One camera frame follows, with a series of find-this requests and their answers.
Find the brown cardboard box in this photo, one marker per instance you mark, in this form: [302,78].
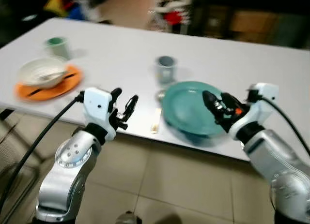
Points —
[252,24]

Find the orange plate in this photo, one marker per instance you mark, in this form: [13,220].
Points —
[65,88]

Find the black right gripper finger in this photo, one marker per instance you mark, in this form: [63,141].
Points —
[210,101]
[228,100]

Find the grey cup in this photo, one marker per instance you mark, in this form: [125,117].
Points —
[165,69]

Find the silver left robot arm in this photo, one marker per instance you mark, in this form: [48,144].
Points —
[72,158]

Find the red and white object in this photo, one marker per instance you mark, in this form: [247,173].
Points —
[173,15]

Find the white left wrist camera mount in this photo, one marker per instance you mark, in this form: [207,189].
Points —
[98,104]

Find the grey spoon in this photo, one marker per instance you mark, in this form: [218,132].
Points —
[162,95]

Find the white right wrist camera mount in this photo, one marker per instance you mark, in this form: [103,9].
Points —
[264,92]

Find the yellow object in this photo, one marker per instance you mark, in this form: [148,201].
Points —
[57,4]

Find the white bowl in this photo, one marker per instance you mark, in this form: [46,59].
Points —
[36,69]

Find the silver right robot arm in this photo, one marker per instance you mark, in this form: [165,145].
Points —
[276,166]

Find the blue object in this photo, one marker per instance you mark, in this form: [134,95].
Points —
[78,12]

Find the teal plate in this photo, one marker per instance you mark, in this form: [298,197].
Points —
[186,108]

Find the grey robot foot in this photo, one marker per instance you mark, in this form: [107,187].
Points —
[128,218]

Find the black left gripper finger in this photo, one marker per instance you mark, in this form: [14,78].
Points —
[131,105]
[116,93]

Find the black chopstick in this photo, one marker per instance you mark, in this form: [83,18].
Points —
[38,91]

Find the green cup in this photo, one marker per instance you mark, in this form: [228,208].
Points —
[59,47]

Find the pale wooden chopsticks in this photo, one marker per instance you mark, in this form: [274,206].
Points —
[155,125]

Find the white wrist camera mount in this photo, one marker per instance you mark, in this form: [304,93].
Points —
[264,92]
[98,104]

